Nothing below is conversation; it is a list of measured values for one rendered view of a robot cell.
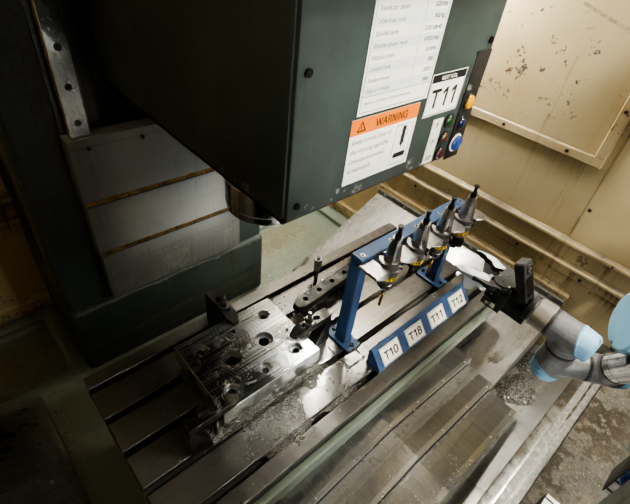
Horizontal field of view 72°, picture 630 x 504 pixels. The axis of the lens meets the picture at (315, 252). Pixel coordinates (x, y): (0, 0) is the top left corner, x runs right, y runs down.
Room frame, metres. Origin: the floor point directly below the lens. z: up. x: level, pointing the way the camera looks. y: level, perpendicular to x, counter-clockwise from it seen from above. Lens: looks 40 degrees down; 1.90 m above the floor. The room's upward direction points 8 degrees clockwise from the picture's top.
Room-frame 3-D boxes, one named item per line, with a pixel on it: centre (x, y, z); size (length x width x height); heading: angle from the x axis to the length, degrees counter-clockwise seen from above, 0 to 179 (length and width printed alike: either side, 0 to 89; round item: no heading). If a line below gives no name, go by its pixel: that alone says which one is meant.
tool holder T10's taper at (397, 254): (0.82, -0.19, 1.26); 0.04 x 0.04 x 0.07
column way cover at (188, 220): (1.03, 0.44, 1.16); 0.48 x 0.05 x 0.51; 136
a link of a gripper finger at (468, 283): (0.85, -0.41, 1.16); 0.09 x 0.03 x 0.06; 71
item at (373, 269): (0.78, -0.15, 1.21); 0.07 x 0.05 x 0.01; 46
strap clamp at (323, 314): (0.78, -0.01, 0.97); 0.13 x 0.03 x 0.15; 136
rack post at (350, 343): (0.82, -0.11, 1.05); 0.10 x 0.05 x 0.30; 46
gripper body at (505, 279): (0.82, -0.51, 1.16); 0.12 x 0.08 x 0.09; 46
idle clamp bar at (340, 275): (0.97, -0.05, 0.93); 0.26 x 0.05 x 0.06; 141
